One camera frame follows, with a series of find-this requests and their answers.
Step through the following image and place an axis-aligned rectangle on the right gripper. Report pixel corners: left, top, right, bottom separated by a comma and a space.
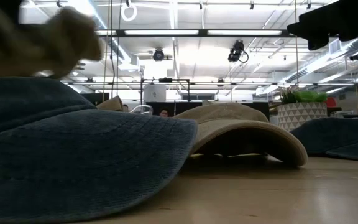
287, 0, 358, 51

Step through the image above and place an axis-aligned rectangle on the green succulent plant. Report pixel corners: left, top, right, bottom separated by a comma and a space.
278, 86, 328, 105

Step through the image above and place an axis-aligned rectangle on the tan cotton cap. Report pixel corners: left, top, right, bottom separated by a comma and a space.
0, 0, 103, 79
96, 95, 124, 112
172, 101, 309, 168

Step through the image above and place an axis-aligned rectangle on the round black ceiling camera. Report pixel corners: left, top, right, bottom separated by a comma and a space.
152, 48, 166, 62

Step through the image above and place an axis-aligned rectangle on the black ceiling camera with cable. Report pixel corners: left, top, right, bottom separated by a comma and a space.
227, 39, 250, 64

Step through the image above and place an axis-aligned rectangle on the clear plastic bin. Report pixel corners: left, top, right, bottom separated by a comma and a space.
129, 104, 154, 116

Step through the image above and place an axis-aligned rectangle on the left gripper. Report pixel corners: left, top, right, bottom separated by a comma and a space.
0, 0, 23, 26

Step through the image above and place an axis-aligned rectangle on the white patterned plant pot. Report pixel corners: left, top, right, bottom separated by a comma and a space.
277, 101, 328, 132

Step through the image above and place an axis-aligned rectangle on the black overhead light beam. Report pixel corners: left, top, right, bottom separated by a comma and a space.
95, 29, 295, 38

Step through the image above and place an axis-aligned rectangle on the blue denim cap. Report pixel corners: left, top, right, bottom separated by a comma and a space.
290, 116, 358, 163
0, 77, 198, 224

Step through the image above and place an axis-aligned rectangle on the white hanging ring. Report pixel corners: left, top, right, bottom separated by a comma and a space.
121, 2, 138, 22

